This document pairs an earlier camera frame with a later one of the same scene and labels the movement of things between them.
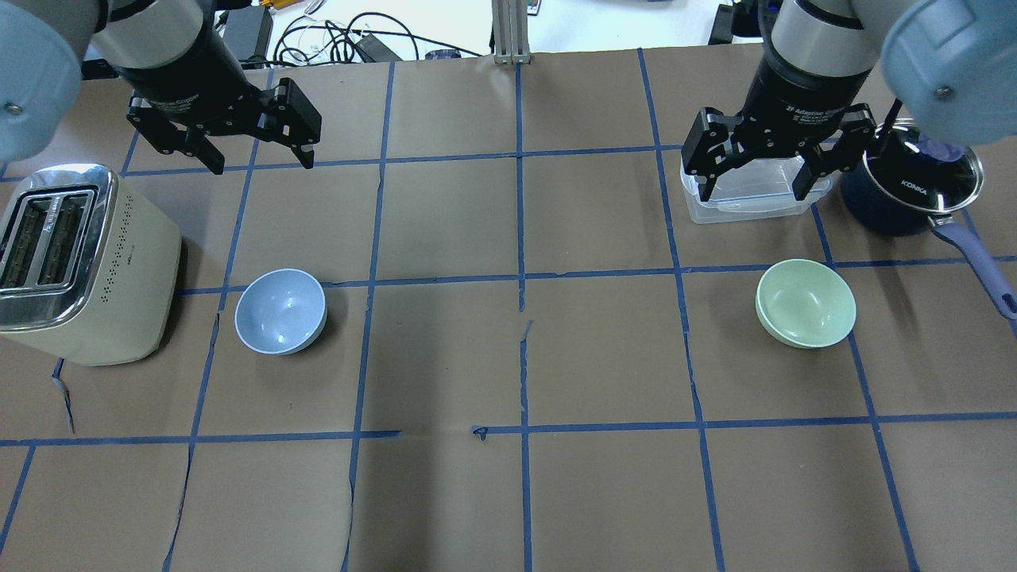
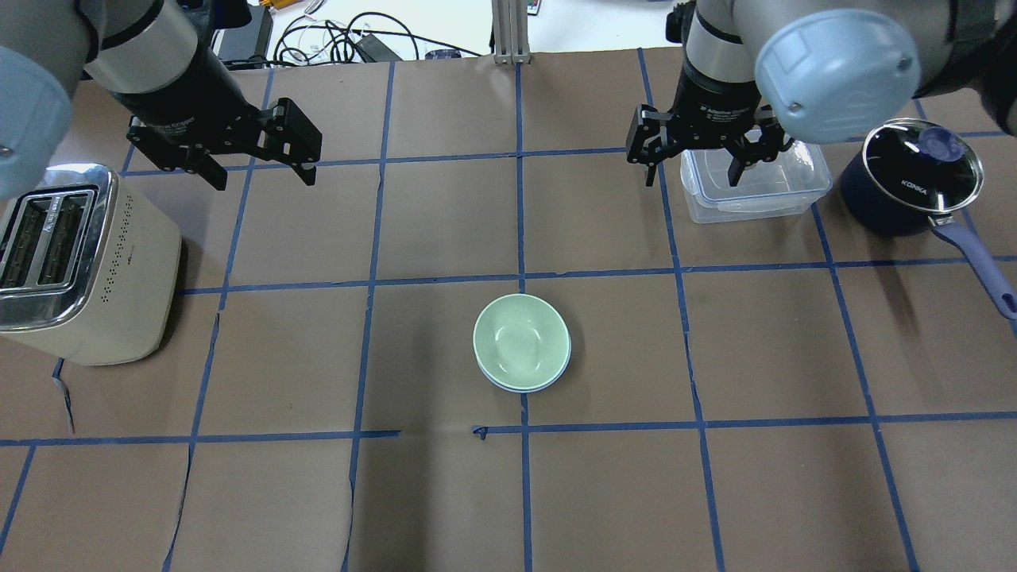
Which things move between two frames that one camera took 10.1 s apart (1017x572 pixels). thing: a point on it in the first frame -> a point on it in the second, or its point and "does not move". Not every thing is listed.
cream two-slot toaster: x=89 y=270 does not move
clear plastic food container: x=753 y=191 does not move
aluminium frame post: x=510 y=32 does not move
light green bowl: x=806 y=303 -> x=522 y=341
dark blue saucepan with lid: x=904 y=183 does not move
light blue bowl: x=280 y=311 -> x=531 y=389
